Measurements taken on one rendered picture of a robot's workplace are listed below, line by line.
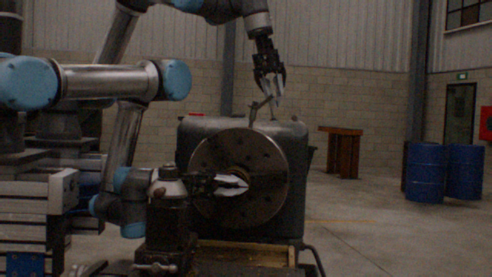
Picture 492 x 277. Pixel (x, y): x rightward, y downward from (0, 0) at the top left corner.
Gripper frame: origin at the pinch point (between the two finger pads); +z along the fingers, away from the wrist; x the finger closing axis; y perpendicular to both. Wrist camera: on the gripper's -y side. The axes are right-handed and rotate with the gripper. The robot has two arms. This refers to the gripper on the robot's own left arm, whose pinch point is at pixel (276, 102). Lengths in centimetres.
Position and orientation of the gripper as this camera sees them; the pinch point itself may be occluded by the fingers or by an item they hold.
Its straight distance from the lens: 138.7
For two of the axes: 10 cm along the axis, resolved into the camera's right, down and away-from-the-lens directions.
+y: -0.8, 0.5, -10.0
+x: 9.7, -2.2, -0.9
